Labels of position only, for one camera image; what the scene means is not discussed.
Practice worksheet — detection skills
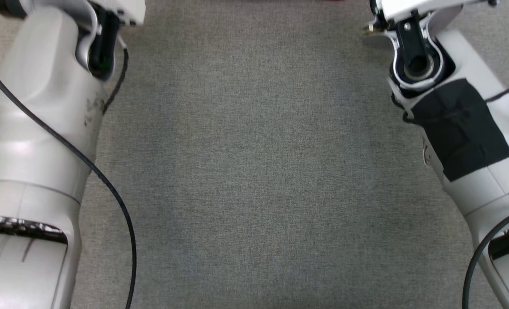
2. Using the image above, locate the long black camera cable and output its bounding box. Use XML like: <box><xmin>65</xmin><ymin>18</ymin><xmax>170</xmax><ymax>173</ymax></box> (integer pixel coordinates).
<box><xmin>0</xmin><ymin>54</ymin><xmax>137</xmax><ymax>309</ymax></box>
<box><xmin>462</xmin><ymin>75</ymin><xmax>509</xmax><ymax>309</ymax></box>

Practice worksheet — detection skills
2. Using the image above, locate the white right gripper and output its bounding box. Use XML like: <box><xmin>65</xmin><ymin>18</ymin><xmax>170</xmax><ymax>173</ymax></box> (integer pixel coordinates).
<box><xmin>371</xmin><ymin>0</ymin><xmax>495</xmax><ymax>23</ymax></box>

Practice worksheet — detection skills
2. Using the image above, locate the black tape patch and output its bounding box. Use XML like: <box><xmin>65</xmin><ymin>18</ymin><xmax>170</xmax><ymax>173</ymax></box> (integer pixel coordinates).
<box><xmin>410</xmin><ymin>78</ymin><xmax>509</xmax><ymax>182</ymax></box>

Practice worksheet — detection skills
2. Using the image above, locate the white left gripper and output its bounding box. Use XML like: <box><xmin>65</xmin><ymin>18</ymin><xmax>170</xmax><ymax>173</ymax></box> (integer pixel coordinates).
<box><xmin>92</xmin><ymin>0</ymin><xmax>147</xmax><ymax>26</ymax></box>

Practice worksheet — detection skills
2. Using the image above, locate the long black right camera cable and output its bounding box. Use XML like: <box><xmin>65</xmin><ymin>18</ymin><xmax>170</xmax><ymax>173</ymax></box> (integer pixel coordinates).
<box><xmin>462</xmin><ymin>75</ymin><xmax>509</xmax><ymax>309</ymax></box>

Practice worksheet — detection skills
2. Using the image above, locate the long black left camera cable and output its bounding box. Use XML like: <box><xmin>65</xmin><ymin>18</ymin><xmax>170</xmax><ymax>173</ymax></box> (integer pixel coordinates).
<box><xmin>0</xmin><ymin>54</ymin><xmax>137</xmax><ymax>309</ymax></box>

